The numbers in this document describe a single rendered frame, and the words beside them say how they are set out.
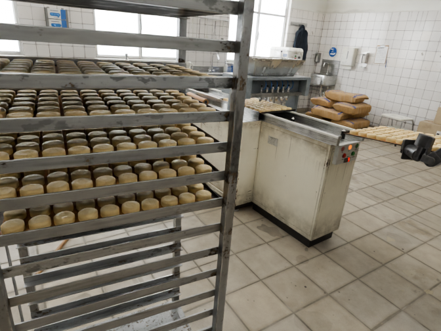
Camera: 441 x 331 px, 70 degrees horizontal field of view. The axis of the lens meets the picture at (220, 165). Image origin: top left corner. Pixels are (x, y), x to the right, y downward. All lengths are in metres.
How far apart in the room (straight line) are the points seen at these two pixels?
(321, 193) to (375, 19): 5.06
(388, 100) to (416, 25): 1.26
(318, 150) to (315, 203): 0.38
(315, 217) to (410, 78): 4.48
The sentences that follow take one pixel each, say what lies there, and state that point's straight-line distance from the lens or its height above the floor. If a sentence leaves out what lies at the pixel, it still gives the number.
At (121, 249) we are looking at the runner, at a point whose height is 0.87.
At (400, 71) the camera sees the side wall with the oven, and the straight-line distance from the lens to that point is 6.59.
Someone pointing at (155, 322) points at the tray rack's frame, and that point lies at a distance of 1.71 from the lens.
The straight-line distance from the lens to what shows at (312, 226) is 2.44.
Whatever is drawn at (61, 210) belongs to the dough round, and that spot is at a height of 0.97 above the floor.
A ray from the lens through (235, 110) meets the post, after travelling 0.85.
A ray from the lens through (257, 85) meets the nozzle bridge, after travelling 2.63.
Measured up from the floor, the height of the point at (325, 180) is 0.58.
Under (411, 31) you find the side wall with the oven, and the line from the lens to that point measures 6.59.
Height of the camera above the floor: 1.42
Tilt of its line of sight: 22 degrees down
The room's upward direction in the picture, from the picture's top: 4 degrees clockwise
